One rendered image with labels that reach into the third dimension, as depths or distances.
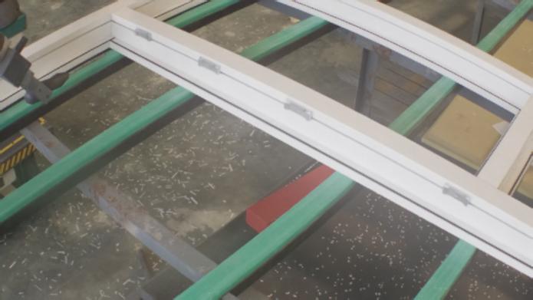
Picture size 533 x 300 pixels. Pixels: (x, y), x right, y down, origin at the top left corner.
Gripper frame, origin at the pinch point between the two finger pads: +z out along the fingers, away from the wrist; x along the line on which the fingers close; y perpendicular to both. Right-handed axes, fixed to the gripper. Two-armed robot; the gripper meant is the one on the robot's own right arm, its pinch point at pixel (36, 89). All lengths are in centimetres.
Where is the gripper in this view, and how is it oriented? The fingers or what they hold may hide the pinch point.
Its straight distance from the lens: 110.2
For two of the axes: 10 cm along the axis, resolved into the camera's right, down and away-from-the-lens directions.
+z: 4.0, 4.1, 8.2
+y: 4.8, -8.6, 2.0
